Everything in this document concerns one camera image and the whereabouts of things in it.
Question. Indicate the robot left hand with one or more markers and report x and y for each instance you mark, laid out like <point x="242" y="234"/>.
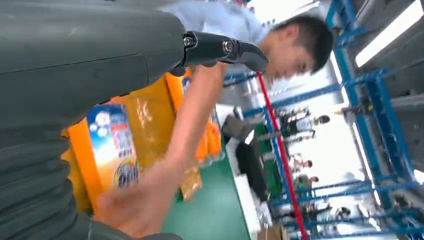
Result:
<point x="82" y="43"/>

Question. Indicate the person's right hand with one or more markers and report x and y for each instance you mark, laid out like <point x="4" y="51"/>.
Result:
<point x="142" y="208"/>

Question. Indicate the orange drink bottle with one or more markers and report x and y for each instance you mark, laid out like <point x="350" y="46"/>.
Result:
<point x="202" y="149"/>
<point x="214" y="139"/>
<point x="109" y="145"/>

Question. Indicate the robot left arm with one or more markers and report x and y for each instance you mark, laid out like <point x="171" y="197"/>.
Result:
<point x="30" y="185"/>

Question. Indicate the green table mat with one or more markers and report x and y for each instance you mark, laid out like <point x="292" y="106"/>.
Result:
<point x="212" y="212"/>

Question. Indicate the white table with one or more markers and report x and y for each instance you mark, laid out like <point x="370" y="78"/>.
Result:
<point x="246" y="195"/>

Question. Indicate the black equipment case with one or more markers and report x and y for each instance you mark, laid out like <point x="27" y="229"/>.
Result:
<point x="253" y="169"/>

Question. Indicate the cardboard box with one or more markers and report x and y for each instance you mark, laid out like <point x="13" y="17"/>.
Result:
<point x="271" y="233"/>

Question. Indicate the person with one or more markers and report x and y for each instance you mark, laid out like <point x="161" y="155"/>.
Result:
<point x="301" y="125"/>
<point x="225" y="20"/>
<point x="303" y="164"/>

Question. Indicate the red pole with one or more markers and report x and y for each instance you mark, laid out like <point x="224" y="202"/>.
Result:
<point x="285" y="165"/>

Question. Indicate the ceiling lamp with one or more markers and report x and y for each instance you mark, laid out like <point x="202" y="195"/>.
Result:
<point x="387" y="34"/>

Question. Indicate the blue metal frame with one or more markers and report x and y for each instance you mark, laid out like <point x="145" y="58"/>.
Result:
<point x="387" y="132"/>

